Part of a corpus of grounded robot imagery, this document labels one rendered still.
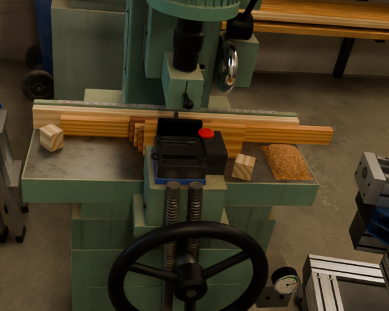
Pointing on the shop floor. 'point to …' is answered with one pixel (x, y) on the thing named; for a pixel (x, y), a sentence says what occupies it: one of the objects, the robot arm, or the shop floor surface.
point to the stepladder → (3, 170)
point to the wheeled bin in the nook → (40, 57)
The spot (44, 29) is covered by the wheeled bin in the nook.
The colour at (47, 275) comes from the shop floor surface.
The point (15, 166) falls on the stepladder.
